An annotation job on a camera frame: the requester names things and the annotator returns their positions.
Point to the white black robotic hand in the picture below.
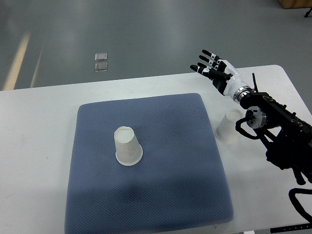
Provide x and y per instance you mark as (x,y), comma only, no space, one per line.
(224,76)

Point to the white paper cup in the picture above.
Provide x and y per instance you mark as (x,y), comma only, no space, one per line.
(225,131)
(128,150)

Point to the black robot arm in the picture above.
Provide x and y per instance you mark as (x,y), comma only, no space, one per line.
(287,138)

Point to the wooden furniture corner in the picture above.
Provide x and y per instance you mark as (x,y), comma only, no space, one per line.
(295,4)

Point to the black tripod leg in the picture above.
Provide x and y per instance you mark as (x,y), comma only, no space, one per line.
(308,13)

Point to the blue grey cushion mat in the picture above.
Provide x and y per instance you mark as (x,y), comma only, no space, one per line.
(179,183)

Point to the white paper cup on cushion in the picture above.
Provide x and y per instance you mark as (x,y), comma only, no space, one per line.
(128,150)

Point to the lower metal floor plate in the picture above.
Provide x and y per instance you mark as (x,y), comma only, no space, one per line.
(101,66)

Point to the metal floor plate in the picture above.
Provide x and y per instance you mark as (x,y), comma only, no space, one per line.
(101,56)
(101,66)

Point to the upper metal floor plate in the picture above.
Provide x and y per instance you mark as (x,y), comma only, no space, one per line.
(101,56)

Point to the black table control panel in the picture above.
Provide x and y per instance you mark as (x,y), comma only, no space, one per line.
(291,228)

